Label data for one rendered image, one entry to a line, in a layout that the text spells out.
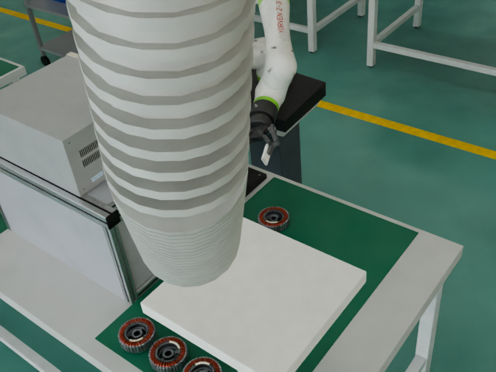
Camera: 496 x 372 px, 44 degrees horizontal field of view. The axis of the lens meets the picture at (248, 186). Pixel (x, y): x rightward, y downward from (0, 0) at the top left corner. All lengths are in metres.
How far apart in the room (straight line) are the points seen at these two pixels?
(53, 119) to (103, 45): 1.39
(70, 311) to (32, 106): 0.65
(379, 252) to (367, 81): 2.64
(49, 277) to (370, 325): 1.08
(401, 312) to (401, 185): 1.74
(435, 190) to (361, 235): 1.48
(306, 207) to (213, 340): 1.07
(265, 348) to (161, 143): 0.76
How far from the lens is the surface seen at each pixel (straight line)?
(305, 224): 2.20
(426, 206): 3.47
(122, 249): 1.88
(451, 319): 2.93
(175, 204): 0.64
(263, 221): 2.17
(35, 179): 2.03
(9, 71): 3.68
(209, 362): 1.79
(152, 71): 0.52
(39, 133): 1.86
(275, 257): 1.44
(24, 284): 2.23
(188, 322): 1.34
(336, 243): 2.13
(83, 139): 1.82
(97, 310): 2.05
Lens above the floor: 2.22
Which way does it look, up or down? 38 degrees down
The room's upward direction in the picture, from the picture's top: 6 degrees counter-clockwise
